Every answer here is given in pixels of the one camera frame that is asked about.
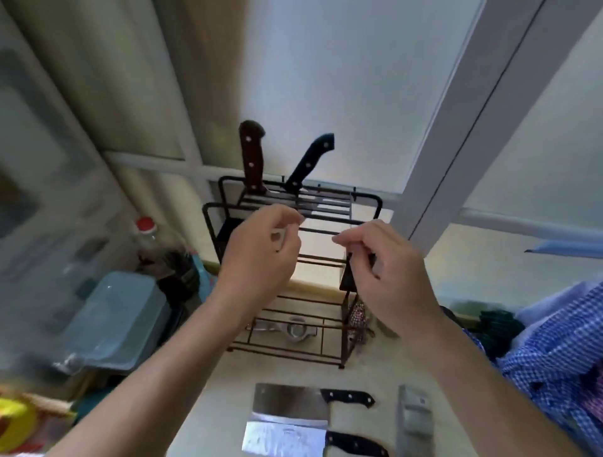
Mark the person's right hand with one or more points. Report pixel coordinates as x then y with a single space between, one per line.
395 282

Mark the person's left hand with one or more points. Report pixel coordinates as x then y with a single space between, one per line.
254 263

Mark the person's left thumb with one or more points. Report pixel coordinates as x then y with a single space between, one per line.
288 241

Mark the person's right forearm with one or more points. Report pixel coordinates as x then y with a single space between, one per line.
476 395

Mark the person's left forearm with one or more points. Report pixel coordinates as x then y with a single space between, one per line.
155 376

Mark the black utensil holder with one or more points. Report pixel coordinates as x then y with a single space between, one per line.
347 280

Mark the patterned cloth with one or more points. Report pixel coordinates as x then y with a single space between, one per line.
359 322

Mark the clear bottle with red cap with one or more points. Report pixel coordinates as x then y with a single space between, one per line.
147 240

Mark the steel knife blade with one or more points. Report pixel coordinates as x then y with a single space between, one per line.
414 423

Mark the dark green cloth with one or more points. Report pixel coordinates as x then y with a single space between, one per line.
499 332

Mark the blue plastic hanger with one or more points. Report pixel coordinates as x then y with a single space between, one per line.
570 249

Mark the blue checked shirt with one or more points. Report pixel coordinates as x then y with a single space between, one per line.
556 339

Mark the yellow plastic item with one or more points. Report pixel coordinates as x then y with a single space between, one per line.
16 423

